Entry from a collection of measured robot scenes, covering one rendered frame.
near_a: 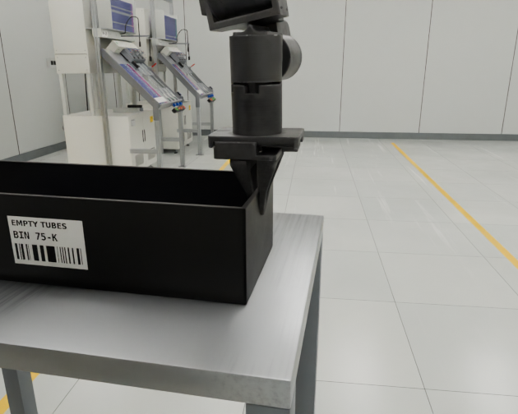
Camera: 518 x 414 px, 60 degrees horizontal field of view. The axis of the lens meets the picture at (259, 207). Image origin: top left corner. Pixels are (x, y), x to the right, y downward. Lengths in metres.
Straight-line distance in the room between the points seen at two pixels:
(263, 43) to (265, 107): 0.06
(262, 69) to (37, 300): 0.36
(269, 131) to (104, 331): 0.27
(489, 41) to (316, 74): 2.46
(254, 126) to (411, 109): 6.85
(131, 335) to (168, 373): 0.06
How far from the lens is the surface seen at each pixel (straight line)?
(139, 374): 0.44
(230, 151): 0.50
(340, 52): 7.15
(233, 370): 0.41
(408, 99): 7.29
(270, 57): 0.49
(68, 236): 0.56
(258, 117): 0.49
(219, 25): 0.51
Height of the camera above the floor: 1.05
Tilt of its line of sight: 17 degrees down
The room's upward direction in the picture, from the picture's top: straight up
